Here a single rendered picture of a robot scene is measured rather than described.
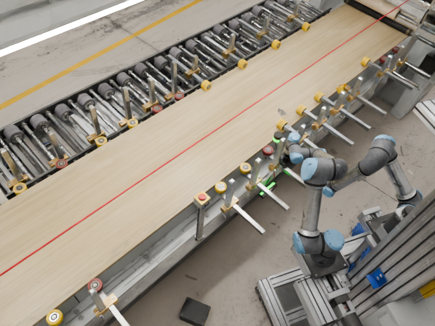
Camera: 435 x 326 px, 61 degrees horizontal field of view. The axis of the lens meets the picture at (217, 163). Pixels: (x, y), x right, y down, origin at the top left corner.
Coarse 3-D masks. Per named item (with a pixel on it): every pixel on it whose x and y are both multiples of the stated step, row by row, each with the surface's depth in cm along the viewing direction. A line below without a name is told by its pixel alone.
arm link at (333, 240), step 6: (324, 234) 196; (330, 234) 195; (336, 234) 196; (324, 240) 194; (330, 240) 193; (336, 240) 194; (342, 240) 195; (324, 246) 194; (330, 246) 193; (336, 246) 192; (342, 246) 194; (324, 252) 196; (330, 252) 196; (336, 252) 197
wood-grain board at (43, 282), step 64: (256, 64) 336; (320, 64) 344; (192, 128) 283; (256, 128) 288; (64, 192) 240; (128, 192) 244; (192, 192) 248; (0, 256) 212; (64, 256) 214; (0, 320) 191
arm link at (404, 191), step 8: (376, 136) 208; (384, 136) 204; (376, 144) 201; (384, 144) 200; (392, 144) 202; (392, 152) 202; (392, 160) 203; (384, 168) 211; (392, 168) 207; (400, 168) 208; (392, 176) 210; (400, 176) 209; (392, 184) 216; (400, 184) 211; (408, 184) 212; (400, 192) 214; (408, 192) 213; (416, 192) 214; (400, 200) 217; (408, 200) 214; (416, 200) 214
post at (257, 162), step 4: (256, 160) 239; (260, 160) 239; (256, 164) 241; (260, 164) 242; (256, 168) 243; (252, 172) 250; (256, 172) 247; (252, 176) 252; (256, 176) 252; (252, 180) 255; (252, 184) 258; (248, 192) 269; (252, 192) 270
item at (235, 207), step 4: (216, 192) 259; (220, 196) 257; (224, 196) 256; (224, 200) 257; (236, 204) 253; (232, 208) 254; (236, 208) 251; (240, 208) 252; (240, 212) 250; (244, 212) 250; (244, 216) 248; (248, 216) 248; (248, 220) 247; (252, 220) 247; (252, 224) 245; (256, 224) 245; (256, 228) 244; (260, 228) 244; (260, 232) 243; (264, 232) 244
